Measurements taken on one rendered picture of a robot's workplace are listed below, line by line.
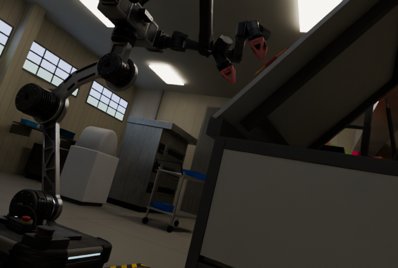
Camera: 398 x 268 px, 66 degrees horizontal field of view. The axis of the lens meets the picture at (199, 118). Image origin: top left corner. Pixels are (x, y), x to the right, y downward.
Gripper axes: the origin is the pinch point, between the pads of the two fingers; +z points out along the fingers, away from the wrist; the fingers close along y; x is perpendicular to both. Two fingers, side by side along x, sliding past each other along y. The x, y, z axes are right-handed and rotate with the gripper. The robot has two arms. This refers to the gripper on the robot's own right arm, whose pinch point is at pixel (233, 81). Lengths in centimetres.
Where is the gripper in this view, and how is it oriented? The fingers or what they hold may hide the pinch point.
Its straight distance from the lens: 142.6
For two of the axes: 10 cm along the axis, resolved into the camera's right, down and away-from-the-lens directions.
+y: 4.0, 3.7, 8.4
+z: 3.6, 7.8, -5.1
